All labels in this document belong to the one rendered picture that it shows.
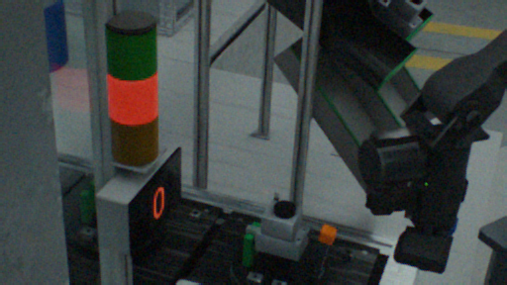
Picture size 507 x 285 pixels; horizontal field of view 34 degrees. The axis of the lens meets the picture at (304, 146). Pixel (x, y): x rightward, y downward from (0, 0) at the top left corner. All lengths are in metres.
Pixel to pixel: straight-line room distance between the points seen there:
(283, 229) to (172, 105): 0.75
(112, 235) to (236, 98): 0.97
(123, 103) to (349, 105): 0.59
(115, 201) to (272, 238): 0.31
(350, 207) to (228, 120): 0.37
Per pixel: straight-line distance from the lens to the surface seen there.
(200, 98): 1.31
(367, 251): 1.25
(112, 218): 0.89
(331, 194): 1.55
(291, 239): 1.11
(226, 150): 1.65
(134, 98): 0.84
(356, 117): 1.37
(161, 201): 0.94
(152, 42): 0.83
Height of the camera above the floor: 1.75
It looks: 32 degrees down
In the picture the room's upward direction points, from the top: 5 degrees clockwise
